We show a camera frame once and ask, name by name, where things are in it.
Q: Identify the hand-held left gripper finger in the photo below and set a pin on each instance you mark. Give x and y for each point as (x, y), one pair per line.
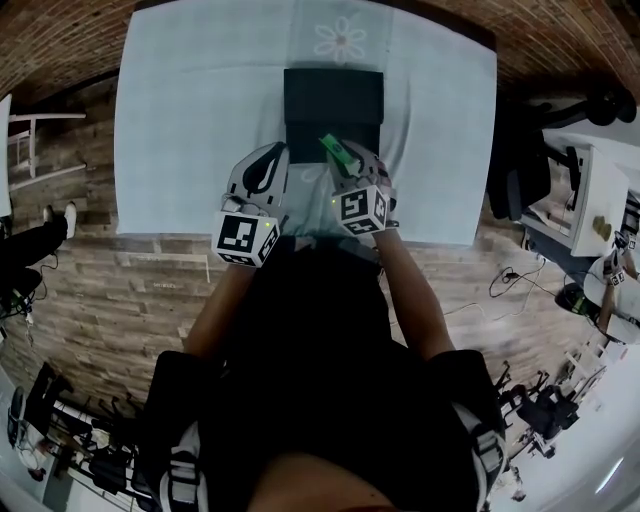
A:
(281, 180)
(240, 172)

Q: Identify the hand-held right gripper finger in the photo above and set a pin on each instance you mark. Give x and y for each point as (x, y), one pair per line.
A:
(369, 161)
(340, 176)

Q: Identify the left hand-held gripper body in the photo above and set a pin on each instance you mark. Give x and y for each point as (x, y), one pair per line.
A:
(240, 235)

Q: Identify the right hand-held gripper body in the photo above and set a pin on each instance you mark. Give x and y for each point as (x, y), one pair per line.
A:
(360, 207)

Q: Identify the green rectangular block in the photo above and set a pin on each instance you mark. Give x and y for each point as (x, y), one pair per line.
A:
(335, 147)

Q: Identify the black box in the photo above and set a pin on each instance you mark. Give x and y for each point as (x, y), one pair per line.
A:
(330, 95)

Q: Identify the person's left forearm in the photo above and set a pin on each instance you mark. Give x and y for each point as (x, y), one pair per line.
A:
(215, 315)

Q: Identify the person's right forearm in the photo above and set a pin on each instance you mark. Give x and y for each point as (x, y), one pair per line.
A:
(415, 300)

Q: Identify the light blue tablecloth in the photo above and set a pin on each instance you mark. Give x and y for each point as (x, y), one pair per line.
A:
(190, 125)

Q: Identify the black office chair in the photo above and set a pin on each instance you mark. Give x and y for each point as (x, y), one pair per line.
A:
(515, 185)

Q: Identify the person's black shirt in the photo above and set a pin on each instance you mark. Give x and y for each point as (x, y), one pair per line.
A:
(175, 380)

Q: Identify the white desk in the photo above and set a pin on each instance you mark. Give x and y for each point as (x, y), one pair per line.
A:
(600, 190)

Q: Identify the black green device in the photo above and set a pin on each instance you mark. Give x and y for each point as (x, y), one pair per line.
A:
(575, 300)

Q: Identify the white side table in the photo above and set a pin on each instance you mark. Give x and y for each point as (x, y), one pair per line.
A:
(4, 160)

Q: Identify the olive round object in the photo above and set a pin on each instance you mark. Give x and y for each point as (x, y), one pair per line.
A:
(605, 231)
(598, 221)

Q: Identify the person's face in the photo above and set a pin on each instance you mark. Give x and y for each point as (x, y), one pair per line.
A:
(320, 490)

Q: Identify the black equipment rack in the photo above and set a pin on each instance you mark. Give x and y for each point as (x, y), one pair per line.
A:
(100, 465)

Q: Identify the black wheeled device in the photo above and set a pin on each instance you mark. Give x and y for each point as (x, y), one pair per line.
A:
(550, 415)

